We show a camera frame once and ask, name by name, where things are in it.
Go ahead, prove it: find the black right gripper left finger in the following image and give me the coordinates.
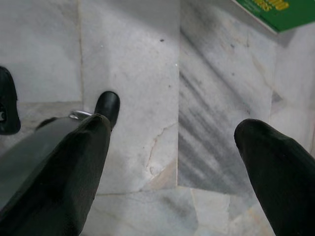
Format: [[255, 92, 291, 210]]
[[0, 113, 112, 236]]

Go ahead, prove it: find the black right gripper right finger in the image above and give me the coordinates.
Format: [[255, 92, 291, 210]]
[[233, 118, 315, 236]]

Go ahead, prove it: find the black robot foot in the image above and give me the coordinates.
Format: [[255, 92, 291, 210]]
[[0, 65, 22, 135]]

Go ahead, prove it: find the green and white cardboard box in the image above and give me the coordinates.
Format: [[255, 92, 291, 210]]
[[231, 0, 315, 34]]

